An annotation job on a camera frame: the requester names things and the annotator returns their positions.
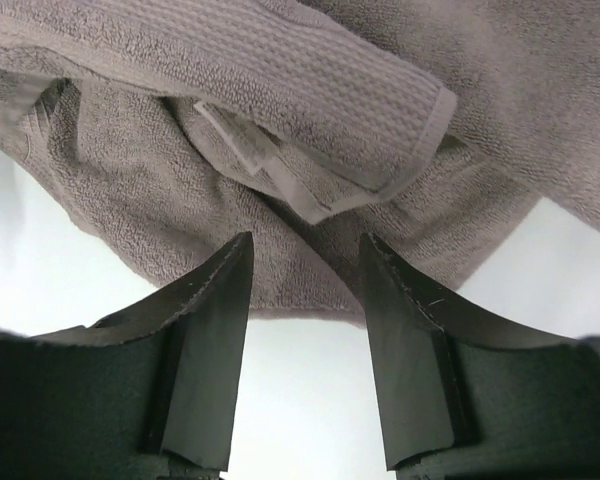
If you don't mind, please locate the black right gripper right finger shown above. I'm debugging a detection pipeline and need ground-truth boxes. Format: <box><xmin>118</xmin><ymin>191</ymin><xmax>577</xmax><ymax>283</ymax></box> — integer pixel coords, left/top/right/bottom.
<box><xmin>359</xmin><ymin>235</ymin><xmax>600</xmax><ymax>473</ymax></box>

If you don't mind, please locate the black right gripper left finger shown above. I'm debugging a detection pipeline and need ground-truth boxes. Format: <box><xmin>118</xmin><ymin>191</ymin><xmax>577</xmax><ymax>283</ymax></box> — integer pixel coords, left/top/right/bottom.
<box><xmin>0</xmin><ymin>233</ymin><xmax>254</xmax><ymax>473</ymax></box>

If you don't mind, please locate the grey terry towel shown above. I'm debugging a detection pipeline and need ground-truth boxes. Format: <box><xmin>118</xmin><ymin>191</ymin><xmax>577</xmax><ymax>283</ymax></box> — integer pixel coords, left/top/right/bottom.
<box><xmin>0</xmin><ymin>1</ymin><xmax>600</xmax><ymax>323</ymax></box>

